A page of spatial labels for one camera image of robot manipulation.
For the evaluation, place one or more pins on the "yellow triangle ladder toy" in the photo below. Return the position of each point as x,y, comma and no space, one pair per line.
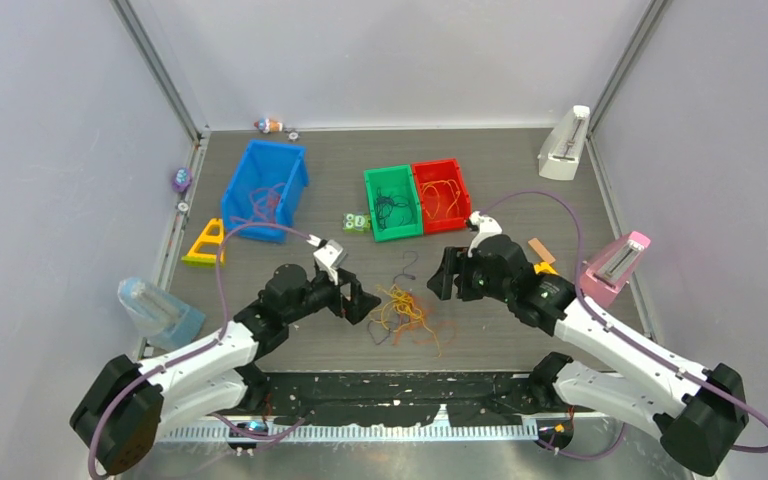
204,252

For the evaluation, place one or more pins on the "red plastic bin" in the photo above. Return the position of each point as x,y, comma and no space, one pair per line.
444,198

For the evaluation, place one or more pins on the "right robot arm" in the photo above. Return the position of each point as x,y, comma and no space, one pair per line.
690,409

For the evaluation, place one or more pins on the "green plastic bin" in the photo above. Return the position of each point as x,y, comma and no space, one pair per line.
394,204

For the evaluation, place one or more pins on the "green monster toy block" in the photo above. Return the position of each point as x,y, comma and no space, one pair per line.
356,223

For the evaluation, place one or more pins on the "white metronome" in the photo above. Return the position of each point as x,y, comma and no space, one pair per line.
560,154

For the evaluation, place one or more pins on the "pink metronome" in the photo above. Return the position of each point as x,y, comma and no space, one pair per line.
606,273

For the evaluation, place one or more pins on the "blue plastic bin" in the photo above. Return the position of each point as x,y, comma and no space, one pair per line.
266,188

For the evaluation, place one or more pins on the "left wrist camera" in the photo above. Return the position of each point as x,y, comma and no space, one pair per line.
328,256

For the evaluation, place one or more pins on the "clear plastic container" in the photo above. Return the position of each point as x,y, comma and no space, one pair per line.
165,321

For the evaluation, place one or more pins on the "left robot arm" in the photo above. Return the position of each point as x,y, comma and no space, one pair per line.
130,405

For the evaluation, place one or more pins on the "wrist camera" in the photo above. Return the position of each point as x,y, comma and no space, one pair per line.
483,226
328,256

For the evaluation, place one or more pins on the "yellow ladder toy right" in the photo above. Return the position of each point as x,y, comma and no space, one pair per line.
544,267

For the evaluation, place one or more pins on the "small colourful figurine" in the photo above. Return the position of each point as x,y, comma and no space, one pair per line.
267,125

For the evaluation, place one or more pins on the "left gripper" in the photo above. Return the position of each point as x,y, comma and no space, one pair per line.
360,300

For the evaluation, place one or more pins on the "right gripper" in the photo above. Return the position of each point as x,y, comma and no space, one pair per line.
442,283

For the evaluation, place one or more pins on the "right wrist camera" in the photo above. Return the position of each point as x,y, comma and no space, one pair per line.
483,226

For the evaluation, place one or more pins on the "purple round toy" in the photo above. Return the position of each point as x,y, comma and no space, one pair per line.
182,180

